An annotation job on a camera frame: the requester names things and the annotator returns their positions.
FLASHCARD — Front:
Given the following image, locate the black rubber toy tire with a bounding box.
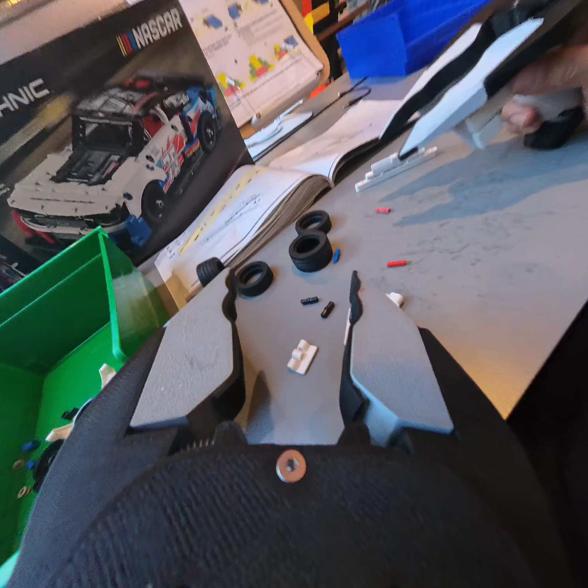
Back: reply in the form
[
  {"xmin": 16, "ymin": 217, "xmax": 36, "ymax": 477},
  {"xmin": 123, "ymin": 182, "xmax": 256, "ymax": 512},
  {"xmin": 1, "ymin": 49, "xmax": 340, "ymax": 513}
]
[
  {"xmin": 235, "ymin": 261, "xmax": 274, "ymax": 297},
  {"xmin": 196, "ymin": 257, "xmax": 227, "ymax": 288},
  {"xmin": 295, "ymin": 210, "xmax": 332, "ymax": 236},
  {"xmin": 288, "ymin": 231, "xmax": 333, "ymax": 273}
]

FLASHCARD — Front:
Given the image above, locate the brown cardboard sheet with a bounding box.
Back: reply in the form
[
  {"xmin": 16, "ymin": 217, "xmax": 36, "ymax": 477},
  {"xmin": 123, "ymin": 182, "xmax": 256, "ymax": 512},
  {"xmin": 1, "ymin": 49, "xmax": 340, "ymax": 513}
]
[{"xmin": 280, "ymin": 0, "xmax": 332, "ymax": 81}]

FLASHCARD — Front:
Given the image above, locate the blue plastic bin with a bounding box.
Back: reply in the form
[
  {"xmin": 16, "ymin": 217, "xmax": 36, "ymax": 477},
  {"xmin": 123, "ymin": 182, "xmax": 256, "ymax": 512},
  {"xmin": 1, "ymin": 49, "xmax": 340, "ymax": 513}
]
[{"xmin": 336, "ymin": 0, "xmax": 494, "ymax": 80}]

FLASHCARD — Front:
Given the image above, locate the black toy car box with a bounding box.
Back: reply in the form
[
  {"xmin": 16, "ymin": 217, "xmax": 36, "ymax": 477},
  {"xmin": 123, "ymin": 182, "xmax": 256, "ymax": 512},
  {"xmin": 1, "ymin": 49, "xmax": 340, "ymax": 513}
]
[{"xmin": 0, "ymin": 0, "xmax": 251, "ymax": 295}]

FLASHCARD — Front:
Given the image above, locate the open instruction book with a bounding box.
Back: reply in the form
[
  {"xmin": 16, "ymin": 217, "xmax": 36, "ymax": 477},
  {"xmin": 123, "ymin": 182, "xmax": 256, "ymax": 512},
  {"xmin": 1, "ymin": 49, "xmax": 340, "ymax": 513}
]
[{"xmin": 155, "ymin": 96, "xmax": 421, "ymax": 309}]

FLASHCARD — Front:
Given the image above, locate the black toy wheel rim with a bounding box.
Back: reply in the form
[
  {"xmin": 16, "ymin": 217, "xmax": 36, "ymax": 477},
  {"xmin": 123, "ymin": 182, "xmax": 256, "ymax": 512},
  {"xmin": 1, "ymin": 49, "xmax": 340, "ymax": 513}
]
[{"xmin": 33, "ymin": 440, "xmax": 65, "ymax": 492}]

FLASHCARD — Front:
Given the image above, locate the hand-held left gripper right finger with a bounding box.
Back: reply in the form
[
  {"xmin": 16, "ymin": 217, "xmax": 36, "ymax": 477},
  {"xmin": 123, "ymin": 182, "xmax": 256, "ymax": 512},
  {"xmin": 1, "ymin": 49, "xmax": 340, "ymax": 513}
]
[{"xmin": 339, "ymin": 270, "xmax": 455, "ymax": 448}]

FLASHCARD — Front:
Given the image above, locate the person's right hand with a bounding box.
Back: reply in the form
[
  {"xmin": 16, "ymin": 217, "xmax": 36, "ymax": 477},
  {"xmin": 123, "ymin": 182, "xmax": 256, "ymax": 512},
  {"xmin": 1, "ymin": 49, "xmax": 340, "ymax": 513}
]
[{"xmin": 501, "ymin": 43, "xmax": 588, "ymax": 138}]

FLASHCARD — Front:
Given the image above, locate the white flat stand base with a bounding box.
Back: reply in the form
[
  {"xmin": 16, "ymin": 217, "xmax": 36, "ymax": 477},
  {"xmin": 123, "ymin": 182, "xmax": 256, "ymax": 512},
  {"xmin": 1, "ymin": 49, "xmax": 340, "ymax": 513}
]
[{"xmin": 243, "ymin": 110, "xmax": 314, "ymax": 161}]

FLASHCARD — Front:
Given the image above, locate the white stepped brick assembly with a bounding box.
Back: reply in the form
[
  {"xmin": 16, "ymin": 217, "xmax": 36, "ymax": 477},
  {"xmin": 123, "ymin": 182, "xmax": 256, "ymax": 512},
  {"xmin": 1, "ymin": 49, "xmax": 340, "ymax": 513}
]
[{"xmin": 355, "ymin": 146, "xmax": 438, "ymax": 194}]

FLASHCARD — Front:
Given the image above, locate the green plastic bin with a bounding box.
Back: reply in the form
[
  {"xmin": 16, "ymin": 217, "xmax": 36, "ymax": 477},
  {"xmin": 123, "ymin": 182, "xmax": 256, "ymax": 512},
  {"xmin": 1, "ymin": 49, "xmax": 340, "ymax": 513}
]
[{"xmin": 0, "ymin": 226, "xmax": 172, "ymax": 568}]

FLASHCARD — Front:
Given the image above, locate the black plug cable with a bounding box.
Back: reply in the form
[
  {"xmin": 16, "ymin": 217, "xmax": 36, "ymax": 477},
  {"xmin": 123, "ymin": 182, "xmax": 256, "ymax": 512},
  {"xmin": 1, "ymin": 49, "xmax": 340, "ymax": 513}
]
[{"xmin": 337, "ymin": 77, "xmax": 372, "ymax": 107}]

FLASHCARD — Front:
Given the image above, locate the grey desk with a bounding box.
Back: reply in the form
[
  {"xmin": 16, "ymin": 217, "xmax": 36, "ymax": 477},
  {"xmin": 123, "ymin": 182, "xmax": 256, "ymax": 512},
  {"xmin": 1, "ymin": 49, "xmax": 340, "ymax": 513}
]
[{"xmin": 138, "ymin": 69, "xmax": 588, "ymax": 446}]

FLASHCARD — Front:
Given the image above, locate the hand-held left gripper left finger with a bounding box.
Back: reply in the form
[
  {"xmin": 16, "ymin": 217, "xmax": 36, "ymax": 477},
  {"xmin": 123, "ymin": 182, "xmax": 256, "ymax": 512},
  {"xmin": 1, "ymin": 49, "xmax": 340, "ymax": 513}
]
[{"xmin": 129, "ymin": 269, "xmax": 247, "ymax": 432}]

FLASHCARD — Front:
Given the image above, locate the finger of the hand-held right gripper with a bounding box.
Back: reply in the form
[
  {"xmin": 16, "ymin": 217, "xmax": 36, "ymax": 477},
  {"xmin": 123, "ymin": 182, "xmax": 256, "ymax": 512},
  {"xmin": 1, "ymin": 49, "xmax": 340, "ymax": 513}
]
[
  {"xmin": 398, "ymin": 17, "xmax": 547, "ymax": 160},
  {"xmin": 379, "ymin": 22, "xmax": 496, "ymax": 141}
]

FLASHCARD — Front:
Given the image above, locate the printed brick instruction sheet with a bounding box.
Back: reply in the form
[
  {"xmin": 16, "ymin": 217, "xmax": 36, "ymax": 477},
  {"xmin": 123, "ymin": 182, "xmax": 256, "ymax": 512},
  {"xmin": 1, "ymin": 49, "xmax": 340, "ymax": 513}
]
[{"xmin": 178, "ymin": 0, "xmax": 323, "ymax": 129}]

